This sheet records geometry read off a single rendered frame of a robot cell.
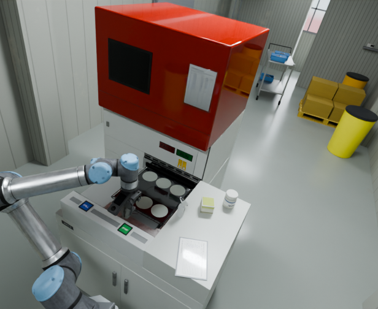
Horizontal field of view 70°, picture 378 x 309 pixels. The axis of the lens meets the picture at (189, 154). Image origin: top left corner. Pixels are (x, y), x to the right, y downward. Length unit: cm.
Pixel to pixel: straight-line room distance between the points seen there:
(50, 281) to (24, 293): 132
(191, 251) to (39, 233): 67
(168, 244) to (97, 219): 39
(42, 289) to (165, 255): 52
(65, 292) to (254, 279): 177
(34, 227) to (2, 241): 154
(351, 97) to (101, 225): 524
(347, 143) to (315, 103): 121
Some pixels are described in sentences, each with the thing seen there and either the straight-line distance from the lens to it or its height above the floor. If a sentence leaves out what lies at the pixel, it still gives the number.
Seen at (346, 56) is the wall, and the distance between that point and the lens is 724.
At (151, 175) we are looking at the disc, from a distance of 183.
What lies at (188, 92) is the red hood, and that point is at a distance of 146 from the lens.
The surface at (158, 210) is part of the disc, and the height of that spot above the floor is 90.
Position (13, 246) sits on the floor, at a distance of 272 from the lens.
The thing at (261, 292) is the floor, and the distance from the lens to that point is 256.
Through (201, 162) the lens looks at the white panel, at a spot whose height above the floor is 110.
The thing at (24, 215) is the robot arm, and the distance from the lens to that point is 125.
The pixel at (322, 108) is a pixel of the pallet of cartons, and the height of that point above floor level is 29.
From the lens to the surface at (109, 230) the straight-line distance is 145.
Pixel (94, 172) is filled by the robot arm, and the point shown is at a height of 146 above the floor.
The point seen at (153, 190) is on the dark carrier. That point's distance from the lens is 173.
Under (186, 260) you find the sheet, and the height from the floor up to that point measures 97.
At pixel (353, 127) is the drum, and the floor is 53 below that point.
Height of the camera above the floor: 210
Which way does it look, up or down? 36 degrees down
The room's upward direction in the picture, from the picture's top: 11 degrees clockwise
